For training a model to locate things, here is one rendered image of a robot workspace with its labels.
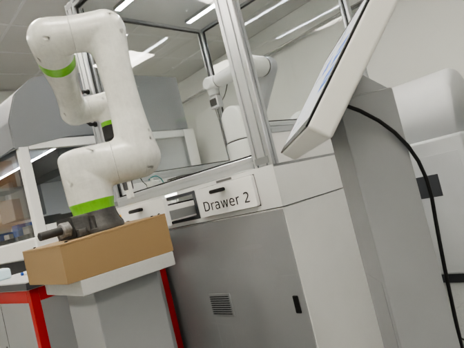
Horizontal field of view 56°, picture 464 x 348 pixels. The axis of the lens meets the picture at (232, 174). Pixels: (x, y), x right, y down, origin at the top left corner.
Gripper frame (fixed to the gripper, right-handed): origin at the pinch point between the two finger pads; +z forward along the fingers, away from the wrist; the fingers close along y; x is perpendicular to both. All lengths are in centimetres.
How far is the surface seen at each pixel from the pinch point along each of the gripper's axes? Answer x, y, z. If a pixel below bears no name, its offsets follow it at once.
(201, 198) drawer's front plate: 22.4, -15.5, 10.2
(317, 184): 58, -41, 16
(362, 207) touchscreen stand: 101, 13, 21
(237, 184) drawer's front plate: 42.1, -15.6, 8.3
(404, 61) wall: 1, -343, -72
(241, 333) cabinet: 24, -17, 63
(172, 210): 15.9, -6.0, 12.1
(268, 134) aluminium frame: 58, -20, -5
